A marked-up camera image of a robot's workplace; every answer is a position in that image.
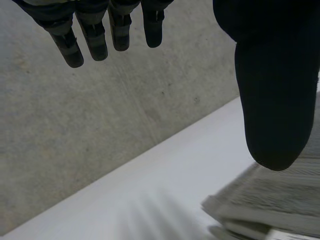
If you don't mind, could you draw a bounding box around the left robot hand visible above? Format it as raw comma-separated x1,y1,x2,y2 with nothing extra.
14,0,320,172

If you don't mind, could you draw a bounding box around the grey towel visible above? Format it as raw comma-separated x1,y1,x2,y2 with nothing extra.
201,91,320,240

